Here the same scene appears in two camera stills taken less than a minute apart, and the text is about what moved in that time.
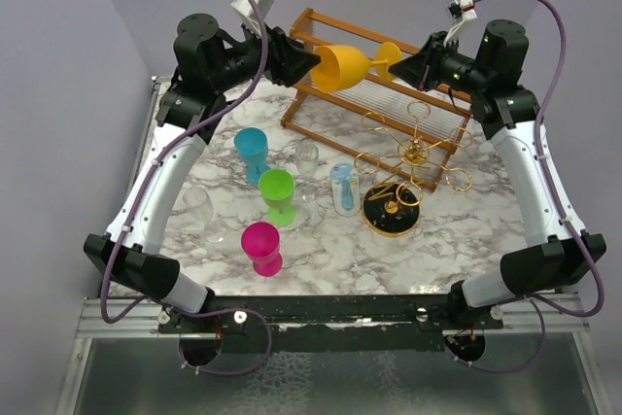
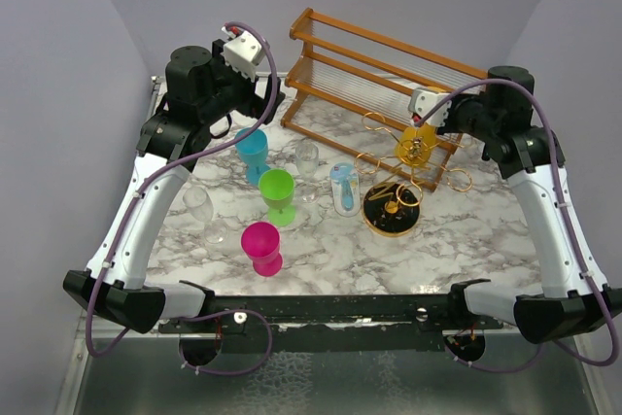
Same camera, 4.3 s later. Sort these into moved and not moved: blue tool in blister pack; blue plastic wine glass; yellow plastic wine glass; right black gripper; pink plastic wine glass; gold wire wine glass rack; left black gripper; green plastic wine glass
Moved: left black gripper; right black gripper; yellow plastic wine glass
Not moved: gold wire wine glass rack; green plastic wine glass; blue plastic wine glass; pink plastic wine glass; blue tool in blister pack
